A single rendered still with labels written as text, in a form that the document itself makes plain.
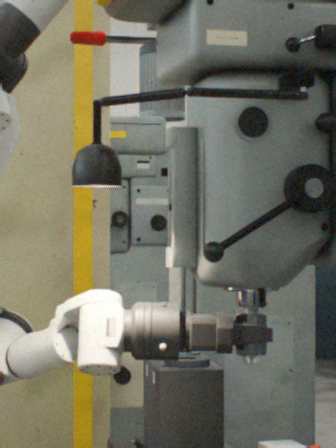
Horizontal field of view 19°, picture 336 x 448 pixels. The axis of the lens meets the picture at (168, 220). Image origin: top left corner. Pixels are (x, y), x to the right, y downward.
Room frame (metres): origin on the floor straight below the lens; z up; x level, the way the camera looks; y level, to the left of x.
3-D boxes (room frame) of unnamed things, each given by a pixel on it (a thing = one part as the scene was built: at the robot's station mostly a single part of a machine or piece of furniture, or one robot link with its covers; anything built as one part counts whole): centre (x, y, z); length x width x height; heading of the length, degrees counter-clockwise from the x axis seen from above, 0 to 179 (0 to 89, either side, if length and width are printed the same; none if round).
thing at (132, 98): (1.37, 0.03, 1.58); 0.17 x 0.01 x 0.01; 51
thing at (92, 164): (1.42, 0.10, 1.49); 0.07 x 0.07 x 0.06
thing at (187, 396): (1.88, -0.03, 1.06); 0.22 x 0.12 x 0.20; 8
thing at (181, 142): (1.49, -0.02, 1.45); 0.04 x 0.04 x 0.21; 14
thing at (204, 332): (1.51, -0.03, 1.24); 0.13 x 0.12 x 0.10; 0
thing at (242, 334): (1.48, -0.13, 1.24); 0.06 x 0.02 x 0.03; 90
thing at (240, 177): (1.51, -0.13, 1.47); 0.21 x 0.19 x 0.32; 14
